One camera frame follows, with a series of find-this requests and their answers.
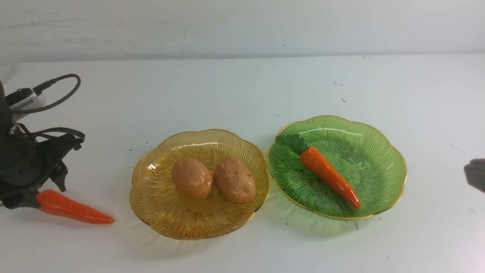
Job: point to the green ribbed plastic plate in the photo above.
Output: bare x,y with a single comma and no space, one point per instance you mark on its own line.
360,153

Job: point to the brown toy potato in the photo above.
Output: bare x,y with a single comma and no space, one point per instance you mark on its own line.
234,181

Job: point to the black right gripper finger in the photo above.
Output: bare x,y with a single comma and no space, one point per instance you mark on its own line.
475,174

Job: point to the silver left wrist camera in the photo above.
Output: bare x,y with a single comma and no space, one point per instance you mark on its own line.
26,100

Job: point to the orange-brown toy potato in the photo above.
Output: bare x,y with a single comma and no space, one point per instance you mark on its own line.
192,178

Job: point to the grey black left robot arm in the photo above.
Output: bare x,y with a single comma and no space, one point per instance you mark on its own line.
10,118

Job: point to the amber ribbed plastic plate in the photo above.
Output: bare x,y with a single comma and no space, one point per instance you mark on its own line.
155,200

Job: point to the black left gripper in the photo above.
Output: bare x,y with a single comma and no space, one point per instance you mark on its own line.
29,159

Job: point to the orange toy carrot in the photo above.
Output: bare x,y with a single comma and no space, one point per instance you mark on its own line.
54,203
312,158

